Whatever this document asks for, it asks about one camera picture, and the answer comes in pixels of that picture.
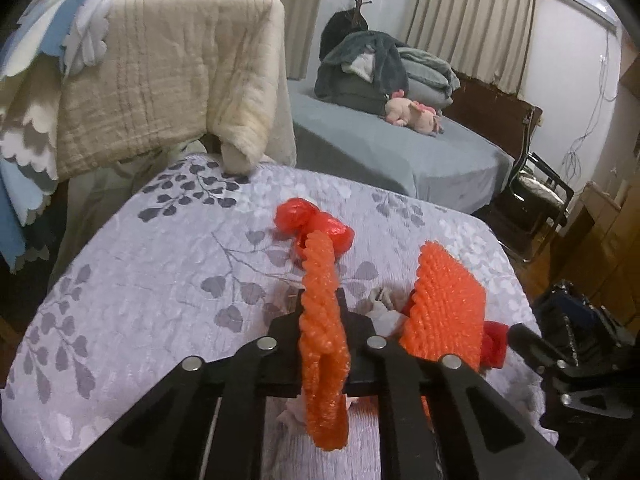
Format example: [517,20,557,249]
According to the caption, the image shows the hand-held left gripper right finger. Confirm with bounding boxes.
[340,287,583,480]

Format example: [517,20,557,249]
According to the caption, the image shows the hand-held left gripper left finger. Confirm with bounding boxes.
[60,287,307,480]

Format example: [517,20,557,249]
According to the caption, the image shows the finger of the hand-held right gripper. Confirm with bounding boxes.
[535,282,606,326]
[507,322,566,376]

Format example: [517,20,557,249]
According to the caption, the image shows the grey white sock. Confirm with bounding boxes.
[367,286,408,333]

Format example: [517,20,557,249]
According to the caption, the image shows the red mesh cloth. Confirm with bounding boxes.
[480,321,511,372]

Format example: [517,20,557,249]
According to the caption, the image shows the red plastic bag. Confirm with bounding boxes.
[274,198,354,263]

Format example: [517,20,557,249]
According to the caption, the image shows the wooden wardrobe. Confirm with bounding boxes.
[545,55,640,321]

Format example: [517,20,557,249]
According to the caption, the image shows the black metal chair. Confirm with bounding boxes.
[492,152,576,263]

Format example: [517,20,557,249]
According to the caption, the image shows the pale chair cushion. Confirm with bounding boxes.
[517,172,563,201]

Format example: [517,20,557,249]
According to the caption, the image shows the grey floral quilt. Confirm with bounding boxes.
[0,152,556,480]

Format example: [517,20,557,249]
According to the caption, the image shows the bed with grey sheet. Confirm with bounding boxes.
[286,77,516,216]

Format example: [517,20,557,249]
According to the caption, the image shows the dark wooden headboard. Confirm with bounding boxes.
[442,72,543,171]

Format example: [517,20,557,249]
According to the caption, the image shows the pink plush toy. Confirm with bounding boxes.
[384,89,446,136]

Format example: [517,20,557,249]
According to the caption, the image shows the dark grey pillow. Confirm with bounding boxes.
[339,85,397,117]

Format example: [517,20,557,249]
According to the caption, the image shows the white folded cloth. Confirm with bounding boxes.
[342,52,376,83]

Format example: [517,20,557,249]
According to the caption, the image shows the folded grey duvet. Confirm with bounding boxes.
[397,46,462,111]

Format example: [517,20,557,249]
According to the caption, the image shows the beige quilt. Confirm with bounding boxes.
[57,0,297,181]

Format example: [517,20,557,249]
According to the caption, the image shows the short beige curtain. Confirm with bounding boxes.
[404,0,538,98]

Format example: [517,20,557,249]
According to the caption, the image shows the dark hanging coat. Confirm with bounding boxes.
[320,9,371,61]

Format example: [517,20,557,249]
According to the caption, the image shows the cream scalloped cloth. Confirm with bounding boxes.
[0,55,68,196]

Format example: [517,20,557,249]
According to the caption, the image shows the light blue scalloped cloth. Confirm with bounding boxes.
[10,0,133,73]

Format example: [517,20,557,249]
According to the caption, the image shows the hanging wall cables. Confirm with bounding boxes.
[562,30,616,181]

